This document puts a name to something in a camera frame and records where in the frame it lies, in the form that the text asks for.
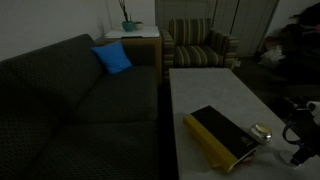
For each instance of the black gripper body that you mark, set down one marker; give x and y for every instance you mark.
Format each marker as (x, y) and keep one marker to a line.
(308, 133)

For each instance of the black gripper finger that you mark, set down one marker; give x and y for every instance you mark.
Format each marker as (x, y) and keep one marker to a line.
(301, 157)

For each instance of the silver bottle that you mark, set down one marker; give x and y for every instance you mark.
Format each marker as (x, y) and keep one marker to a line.
(261, 132)

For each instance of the black book yellow spine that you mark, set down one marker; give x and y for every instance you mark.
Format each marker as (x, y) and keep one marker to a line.
(223, 133)

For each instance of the white plastic bag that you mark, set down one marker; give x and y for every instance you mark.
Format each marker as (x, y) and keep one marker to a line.
(272, 57)

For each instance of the dark clutter pile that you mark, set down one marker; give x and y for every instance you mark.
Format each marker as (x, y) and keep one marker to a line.
(301, 40)

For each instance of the striped armchair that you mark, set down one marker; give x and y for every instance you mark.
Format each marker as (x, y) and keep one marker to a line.
(196, 53)

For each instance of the wooden side table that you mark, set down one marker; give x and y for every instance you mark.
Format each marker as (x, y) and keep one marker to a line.
(143, 50)

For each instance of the white flat board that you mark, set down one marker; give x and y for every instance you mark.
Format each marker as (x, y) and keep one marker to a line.
(140, 32)

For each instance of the small white pot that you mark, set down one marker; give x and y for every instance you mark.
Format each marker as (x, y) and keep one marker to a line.
(138, 25)

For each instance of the teal pot with plant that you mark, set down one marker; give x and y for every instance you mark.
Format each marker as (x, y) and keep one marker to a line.
(128, 26)

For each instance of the blue cushion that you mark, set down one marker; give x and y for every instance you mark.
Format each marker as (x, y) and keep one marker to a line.
(112, 57)

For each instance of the dark grey fabric sofa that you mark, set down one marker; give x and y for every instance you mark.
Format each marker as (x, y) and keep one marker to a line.
(83, 110)

